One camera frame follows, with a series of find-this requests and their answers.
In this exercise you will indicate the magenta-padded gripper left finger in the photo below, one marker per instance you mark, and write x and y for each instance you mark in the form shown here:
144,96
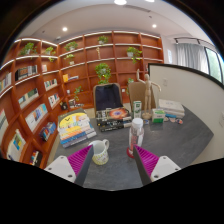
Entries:
60,165

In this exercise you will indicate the window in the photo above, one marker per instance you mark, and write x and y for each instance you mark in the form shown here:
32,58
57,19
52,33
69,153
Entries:
215,65

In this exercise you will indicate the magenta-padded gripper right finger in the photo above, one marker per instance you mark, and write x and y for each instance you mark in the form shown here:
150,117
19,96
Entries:
165,165

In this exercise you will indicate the dark blue chair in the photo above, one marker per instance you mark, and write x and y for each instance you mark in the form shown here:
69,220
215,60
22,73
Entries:
107,96

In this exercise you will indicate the ceiling lights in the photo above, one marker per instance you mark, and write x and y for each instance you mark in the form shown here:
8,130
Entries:
120,1

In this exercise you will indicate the yellow-covered book stack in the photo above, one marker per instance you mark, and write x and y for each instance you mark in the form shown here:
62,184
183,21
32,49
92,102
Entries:
75,128

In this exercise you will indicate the grey curtain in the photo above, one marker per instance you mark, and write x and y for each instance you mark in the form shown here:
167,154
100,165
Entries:
191,56

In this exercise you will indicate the white box stack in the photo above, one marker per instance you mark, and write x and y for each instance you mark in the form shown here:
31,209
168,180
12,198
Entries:
171,107

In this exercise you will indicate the clear bottle with pink label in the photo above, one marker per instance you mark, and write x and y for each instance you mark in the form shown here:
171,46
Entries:
136,135

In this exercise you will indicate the black book with orange nebula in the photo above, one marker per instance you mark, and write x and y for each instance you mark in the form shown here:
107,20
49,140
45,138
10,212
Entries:
115,114

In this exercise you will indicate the wooden artist mannequin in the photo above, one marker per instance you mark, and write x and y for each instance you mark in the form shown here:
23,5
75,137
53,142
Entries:
147,90

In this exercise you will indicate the tall green and white carton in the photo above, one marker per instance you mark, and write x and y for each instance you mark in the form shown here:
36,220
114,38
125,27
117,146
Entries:
137,109

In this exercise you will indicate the white mug with yellow stripes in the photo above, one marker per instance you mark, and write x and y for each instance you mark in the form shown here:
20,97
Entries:
99,153

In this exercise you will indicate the brown shelf unit with plants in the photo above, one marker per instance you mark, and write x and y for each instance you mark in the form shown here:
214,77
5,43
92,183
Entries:
33,100

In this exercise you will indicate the flat green and white box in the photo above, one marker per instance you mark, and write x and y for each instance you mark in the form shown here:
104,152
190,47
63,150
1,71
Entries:
158,116

